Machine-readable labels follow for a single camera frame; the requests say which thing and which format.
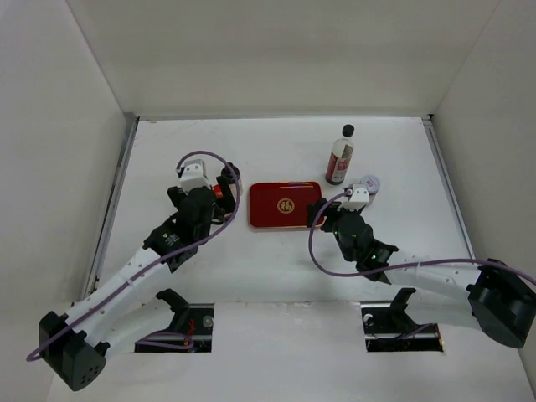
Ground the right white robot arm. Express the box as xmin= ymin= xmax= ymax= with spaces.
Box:
xmin=307 ymin=198 xmax=535 ymax=351

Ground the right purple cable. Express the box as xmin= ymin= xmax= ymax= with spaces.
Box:
xmin=308 ymin=190 xmax=536 ymax=290

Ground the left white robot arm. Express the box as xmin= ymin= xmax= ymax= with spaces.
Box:
xmin=39 ymin=159 xmax=242 ymax=391

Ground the purple cable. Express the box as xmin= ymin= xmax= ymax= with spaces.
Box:
xmin=308 ymin=190 xmax=536 ymax=290
xmin=25 ymin=150 xmax=245 ymax=363

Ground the white-lid seasoning jar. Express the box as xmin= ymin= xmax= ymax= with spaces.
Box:
xmin=359 ymin=174 xmax=381 ymax=204

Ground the red-lid chili oil jar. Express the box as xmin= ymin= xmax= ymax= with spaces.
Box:
xmin=212 ymin=184 xmax=224 ymax=199

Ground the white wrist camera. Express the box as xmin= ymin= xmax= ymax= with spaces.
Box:
xmin=341 ymin=184 xmax=369 ymax=211
xmin=176 ymin=159 xmax=210 ymax=193

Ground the soy sauce bottle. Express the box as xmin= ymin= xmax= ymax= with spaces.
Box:
xmin=325 ymin=124 xmax=354 ymax=185

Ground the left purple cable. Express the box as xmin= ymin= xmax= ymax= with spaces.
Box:
xmin=25 ymin=150 xmax=245 ymax=363

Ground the black-cap glass shaker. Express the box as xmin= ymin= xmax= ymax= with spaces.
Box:
xmin=222 ymin=163 xmax=240 ymax=185

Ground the red gold-rimmed tray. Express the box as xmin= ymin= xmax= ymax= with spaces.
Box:
xmin=248 ymin=181 xmax=322 ymax=229

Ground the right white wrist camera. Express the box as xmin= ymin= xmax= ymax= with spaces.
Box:
xmin=341 ymin=184 xmax=369 ymax=211

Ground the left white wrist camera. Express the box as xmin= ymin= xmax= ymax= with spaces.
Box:
xmin=176 ymin=159 xmax=210 ymax=193

